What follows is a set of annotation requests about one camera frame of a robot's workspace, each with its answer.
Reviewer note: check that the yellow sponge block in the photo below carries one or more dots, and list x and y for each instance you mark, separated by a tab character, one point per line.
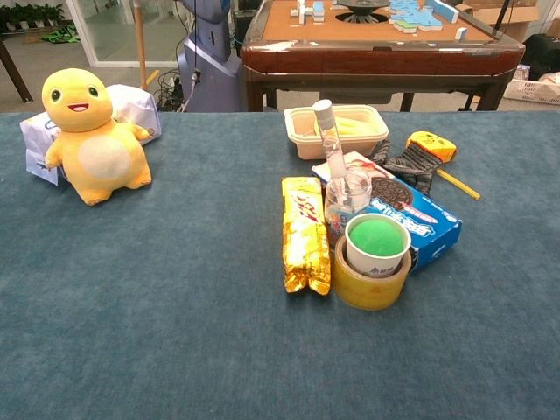
352	125

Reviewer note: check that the white tissue pack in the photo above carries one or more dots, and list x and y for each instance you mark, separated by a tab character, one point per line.
131	105

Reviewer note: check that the blue Oreo cookie box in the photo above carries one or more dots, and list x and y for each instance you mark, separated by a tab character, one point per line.
431	221

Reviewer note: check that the white blue mahjong tile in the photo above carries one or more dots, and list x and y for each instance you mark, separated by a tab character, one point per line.
460	33

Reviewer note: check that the black mahjong table hub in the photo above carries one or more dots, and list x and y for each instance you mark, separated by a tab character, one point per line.
363	6

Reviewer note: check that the blue table cloth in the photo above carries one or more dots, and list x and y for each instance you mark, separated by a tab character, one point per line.
175	306

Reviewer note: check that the green potted plants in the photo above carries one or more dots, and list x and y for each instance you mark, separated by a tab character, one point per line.
30	15

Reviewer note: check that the grey knitted glove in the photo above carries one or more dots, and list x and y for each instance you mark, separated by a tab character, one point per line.
415	168

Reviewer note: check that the yellow tape measure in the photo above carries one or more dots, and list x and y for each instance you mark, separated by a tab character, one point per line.
431	142

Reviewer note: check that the golden foil snack package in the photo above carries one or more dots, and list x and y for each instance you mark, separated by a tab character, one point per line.
306	236

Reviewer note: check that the cardboard box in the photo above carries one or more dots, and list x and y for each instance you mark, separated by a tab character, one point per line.
516	17

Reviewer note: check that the brown mahjong table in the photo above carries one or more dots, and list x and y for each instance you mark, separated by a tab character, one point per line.
372	59

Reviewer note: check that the wooden pole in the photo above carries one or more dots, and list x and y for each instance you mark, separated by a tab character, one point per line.
140	44

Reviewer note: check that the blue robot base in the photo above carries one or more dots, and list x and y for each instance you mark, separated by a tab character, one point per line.
210	65

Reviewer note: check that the clear glass jar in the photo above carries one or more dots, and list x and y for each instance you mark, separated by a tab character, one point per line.
336	214

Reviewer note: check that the beige plastic food container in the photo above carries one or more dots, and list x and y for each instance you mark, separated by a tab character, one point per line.
302	149

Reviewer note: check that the yellow plush dinosaur toy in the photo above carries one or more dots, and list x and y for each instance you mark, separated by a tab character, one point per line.
96	144

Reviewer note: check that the white plastic basket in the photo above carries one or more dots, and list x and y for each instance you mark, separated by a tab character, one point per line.
531	91

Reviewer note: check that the green ball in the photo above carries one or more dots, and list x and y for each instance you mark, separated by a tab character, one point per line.
376	238

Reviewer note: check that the white paper cup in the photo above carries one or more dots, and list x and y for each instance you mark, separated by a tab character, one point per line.
372	265

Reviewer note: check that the clear capped test tube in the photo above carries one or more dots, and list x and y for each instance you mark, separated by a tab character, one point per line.
326	118

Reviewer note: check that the yellow packing tape roll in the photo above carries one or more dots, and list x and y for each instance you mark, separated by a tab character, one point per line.
372	294

